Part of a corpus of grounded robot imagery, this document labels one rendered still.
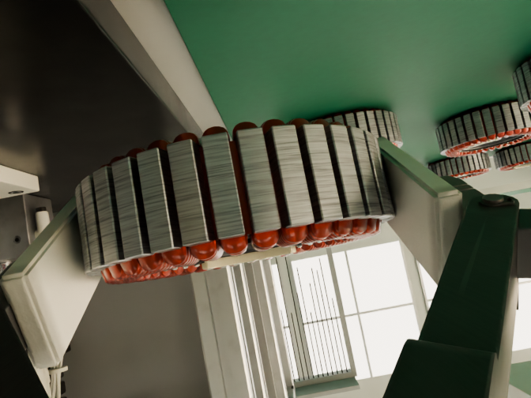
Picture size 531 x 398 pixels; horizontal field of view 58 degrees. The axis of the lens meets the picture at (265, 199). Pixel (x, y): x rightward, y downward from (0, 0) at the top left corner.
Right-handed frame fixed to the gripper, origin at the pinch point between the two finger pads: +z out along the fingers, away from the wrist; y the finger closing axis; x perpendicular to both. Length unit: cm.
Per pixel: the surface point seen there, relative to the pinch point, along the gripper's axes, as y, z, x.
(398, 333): 153, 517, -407
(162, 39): -2.3, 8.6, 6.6
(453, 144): 23.1, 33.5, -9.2
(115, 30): -3.5, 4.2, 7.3
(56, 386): -20.6, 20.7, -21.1
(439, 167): 34, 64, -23
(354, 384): 45, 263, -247
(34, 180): -15.3, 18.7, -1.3
